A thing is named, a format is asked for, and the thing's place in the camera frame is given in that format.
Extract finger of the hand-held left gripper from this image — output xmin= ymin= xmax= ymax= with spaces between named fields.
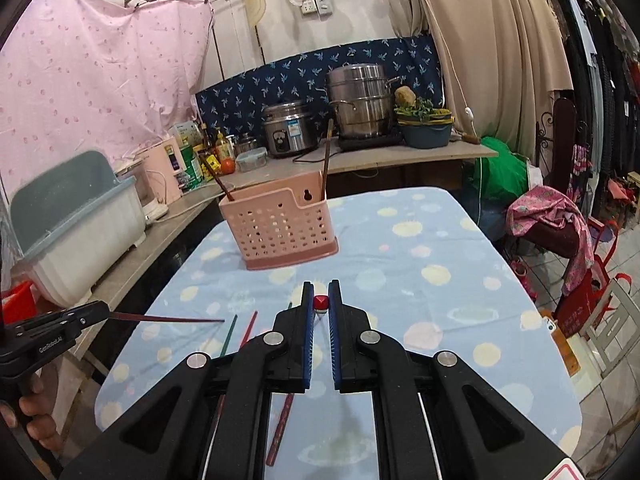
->
xmin=59 ymin=301 xmax=110 ymax=334

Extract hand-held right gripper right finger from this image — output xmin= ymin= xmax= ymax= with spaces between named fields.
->
xmin=327 ymin=280 xmax=576 ymax=480

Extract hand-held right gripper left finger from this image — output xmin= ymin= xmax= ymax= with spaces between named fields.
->
xmin=60 ymin=281 xmax=316 ymax=480

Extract dark red chopstick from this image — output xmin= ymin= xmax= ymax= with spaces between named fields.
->
xmin=107 ymin=311 xmax=226 ymax=323

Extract pink perforated utensil basket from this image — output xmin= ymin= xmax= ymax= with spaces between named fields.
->
xmin=218 ymin=170 xmax=339 ymax=272

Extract dark brown chopstick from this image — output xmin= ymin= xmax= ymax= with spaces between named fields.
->
xmin=320 ymin=120 xmax=335 ymax=200
xmin=200 ymin=152 xmax=236 ymax=202

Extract person's left hand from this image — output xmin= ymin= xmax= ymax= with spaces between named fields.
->
xmin=17 ymin=374 xmax=64 ymax=454

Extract red plastic bin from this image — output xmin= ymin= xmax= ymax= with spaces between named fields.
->
xmin=0 ymin=281 xmax=35 ymax=326

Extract white dish box grey lid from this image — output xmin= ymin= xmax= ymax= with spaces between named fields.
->
xmin=9 ymin=149 xmax=147 ymax=308

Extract wood grain side counter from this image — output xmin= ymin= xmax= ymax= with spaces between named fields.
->
xmin=65 ymin=180 xmax=227 ymax=342

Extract light blue printed tablecloth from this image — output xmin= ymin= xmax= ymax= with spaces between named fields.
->
xmin=95 ymin=186 xmax=583 ymax=480

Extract white blender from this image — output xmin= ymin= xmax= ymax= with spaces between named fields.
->
xmin=120 ymin=165 xmax=171 ymax=223

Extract pink electric kettle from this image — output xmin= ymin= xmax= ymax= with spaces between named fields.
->
xmin=134 ymin=135 xmax=184 ymax=206

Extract green canister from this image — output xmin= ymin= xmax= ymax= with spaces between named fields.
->
xmin=180 ymin=142 xmax=206 ymax=192

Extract clear food container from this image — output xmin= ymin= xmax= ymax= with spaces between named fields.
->
xmin=235 ymin=147 xmax=269 ymax=173

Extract yellow packet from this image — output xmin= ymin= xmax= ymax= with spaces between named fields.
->
xmin=197 ymin=149 xmax=221 ymax=179

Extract grey board counter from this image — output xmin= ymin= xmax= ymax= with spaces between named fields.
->
xmin=220 ymin=132 xmax=500 ymax=182

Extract white green carton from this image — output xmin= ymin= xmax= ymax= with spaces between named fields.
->
xmin=172 ymin=122 xmax=201 ymax=147

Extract black induction cooker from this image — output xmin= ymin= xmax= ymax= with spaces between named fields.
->
xmin=337 ymin=130 xmax=406 ymax=151

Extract steel rice cooker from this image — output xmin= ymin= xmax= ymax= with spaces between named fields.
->
xmin=262 ymin=101 xmax=319 ymax=159

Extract yellow pump bottle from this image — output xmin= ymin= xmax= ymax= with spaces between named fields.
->
xmin=215 ymin=130 xmax=236 ymax=161

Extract pink dotted curtain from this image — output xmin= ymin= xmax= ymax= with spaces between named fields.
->
xmin=0 ymin=0 xmax=215 ymax=192

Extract green bag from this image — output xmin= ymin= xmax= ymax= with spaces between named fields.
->
xmin=474 ymin=136 xmax=531 ymax=197

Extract steel steamer pot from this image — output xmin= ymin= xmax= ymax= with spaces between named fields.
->
xmin=327 ymin=63 xmax=402 ymax=140

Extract pink floral cloth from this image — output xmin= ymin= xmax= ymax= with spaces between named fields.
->
xmin=506 ymin=185 xmax=596 ymax=297

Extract yellow colander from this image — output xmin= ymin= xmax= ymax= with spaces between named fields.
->
xmin=397 ymin=109 xmax=455 ymax=129

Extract green leafy vegetables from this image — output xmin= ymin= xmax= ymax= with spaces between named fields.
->
xmin=394 ymin=96 xmax=437 ymax=122

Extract navy printed cloth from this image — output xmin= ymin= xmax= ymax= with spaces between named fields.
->
xmin=195 ymin=36 xmax=444 ymax=142

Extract white stool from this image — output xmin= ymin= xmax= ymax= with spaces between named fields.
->
xmin=582 ymin=275 xmax=640 ymax=379

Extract dark wooden chair back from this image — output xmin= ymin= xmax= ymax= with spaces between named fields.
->
xmin=536 ymin=97 xmax=579 ymax=196

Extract beige curtain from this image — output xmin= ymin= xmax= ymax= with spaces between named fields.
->
xmin=379 ymin=0 xmax=574 ymax=171

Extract rack of hanging clothes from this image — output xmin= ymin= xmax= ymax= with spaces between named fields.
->
xmin=547 ymin=0 xmax=640 ymax=202

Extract white power cord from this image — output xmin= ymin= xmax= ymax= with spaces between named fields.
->
xmin=165 ymin=192 xmax=222 ymax=222

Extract black power cord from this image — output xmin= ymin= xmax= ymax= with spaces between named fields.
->
xmin=292 ymin=147 xmax=342 ymax=165

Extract white cord with switch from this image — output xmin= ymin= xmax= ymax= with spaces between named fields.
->
xmin=414 ymin=0 xmax=477 ymax=127

